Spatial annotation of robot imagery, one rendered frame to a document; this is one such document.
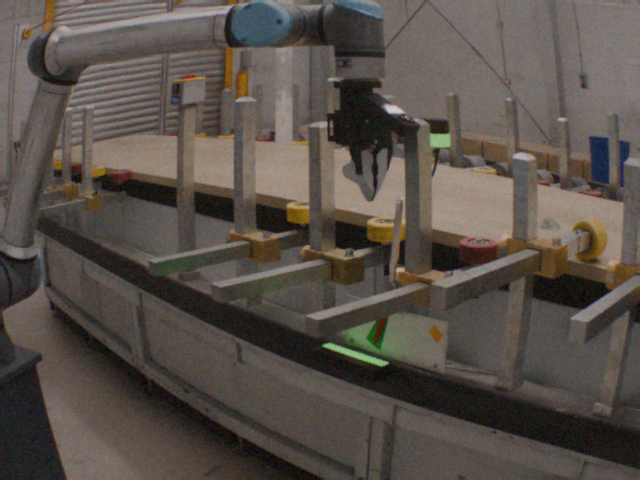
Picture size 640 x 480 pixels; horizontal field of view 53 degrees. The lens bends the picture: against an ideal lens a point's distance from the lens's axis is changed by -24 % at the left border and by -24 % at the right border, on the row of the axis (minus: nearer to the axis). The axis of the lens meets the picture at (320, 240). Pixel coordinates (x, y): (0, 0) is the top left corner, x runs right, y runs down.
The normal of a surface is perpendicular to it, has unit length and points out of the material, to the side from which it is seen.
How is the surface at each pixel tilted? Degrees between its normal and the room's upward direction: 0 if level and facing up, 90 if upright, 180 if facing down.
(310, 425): 90
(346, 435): 90
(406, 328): 90
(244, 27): 90
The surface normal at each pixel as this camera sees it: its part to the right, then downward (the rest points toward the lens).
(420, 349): -0.75, 0.16
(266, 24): -0.22, 0.22
